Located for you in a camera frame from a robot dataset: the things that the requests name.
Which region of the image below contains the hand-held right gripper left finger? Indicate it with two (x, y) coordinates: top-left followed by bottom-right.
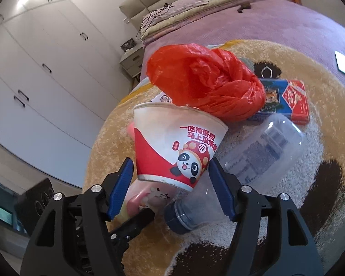
(20, 158), (134, 276)

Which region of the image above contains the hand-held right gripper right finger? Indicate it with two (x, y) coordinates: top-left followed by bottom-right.
(208, 158), (325, 276)

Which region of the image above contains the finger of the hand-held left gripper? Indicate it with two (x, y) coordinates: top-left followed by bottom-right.
(109, 207), (156, 243)

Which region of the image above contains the pink snack packet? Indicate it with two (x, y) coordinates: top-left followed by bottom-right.
(116, 122), (173, 227)

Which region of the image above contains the clear plastic bottle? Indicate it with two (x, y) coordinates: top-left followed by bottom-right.
(163, 113), (308, 235)

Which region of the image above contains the white red panda paper cup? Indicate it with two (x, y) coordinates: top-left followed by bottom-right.
(132, 102), (229, 193)

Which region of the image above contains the red plastic bag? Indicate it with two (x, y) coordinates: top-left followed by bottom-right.
(146, 43), (266, 123)

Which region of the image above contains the blue red paper box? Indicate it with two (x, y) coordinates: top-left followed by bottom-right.
(246, 78), (310, 125)

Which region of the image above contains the dark screen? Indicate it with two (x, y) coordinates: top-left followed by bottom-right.
(0, 198), (13, 226)

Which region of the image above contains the small white box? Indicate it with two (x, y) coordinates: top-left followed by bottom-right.
(150, 91), (174, 105)

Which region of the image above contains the white wardrobe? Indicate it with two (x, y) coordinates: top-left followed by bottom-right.
(0, 0), (138, 190)

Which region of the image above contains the beige nightstand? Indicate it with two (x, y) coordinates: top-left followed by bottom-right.
(120, 44), (145, 78)

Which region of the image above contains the panda print blanket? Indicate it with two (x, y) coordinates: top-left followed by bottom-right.
(82, 39), (345, 276)

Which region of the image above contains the folded beige quilt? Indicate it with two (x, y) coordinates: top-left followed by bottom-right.
(142, 6), (207, 39)

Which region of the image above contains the purple bedspread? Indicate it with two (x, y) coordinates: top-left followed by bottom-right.
(131, 0), (345, 98)

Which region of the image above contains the white card on bed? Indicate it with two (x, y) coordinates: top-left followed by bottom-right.
(334, 51), (345, 77)

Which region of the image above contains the pink pillow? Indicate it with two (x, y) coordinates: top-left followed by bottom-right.
(141, 0), (210, 32)

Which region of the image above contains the beige padded headboard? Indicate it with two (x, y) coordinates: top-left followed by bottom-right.
(119, 0), (253, 32)

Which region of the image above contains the black cable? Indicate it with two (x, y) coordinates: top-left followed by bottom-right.
(135, 2), (174, 41)

